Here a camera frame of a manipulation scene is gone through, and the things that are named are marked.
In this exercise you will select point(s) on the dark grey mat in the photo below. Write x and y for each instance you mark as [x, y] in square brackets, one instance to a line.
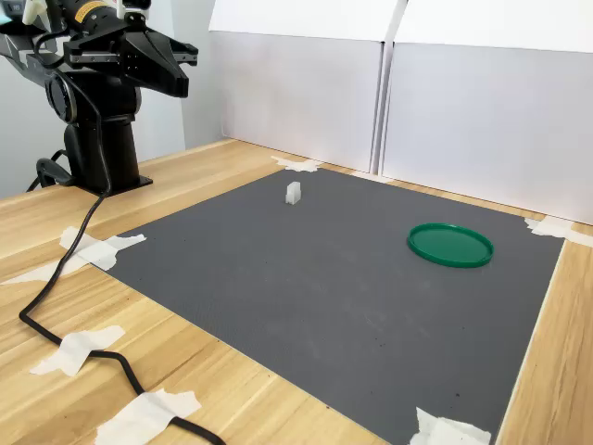
[301, 301]

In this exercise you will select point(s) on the white tape piece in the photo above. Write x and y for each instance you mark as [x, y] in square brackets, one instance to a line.
[143, 415]
[440, 431]
[99, 252]
[296, 164]
[74, 350]
[551, 228]

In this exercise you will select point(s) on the round green lid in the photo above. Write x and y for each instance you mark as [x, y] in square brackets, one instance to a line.
[449, 245]

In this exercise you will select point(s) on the white partition panel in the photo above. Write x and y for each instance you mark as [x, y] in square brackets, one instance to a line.
[301, 92]
[486, 130]

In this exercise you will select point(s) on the small white plastic terminal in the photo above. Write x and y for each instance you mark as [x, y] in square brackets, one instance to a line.
[293, 194]

